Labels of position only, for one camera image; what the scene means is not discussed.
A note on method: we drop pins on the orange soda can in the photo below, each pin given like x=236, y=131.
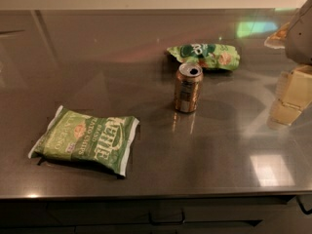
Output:
x=188, y=83

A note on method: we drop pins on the green kettle chips bag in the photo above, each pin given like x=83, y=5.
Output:
x=73, y=136

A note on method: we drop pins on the crumpled green snack bag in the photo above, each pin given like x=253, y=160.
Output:
x=208, y=56

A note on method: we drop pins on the dark drawer handle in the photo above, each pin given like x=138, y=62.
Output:
x=166, y=221
x=301, y=206

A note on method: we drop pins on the dark right drawer handle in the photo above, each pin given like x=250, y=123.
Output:
x=301, y=206

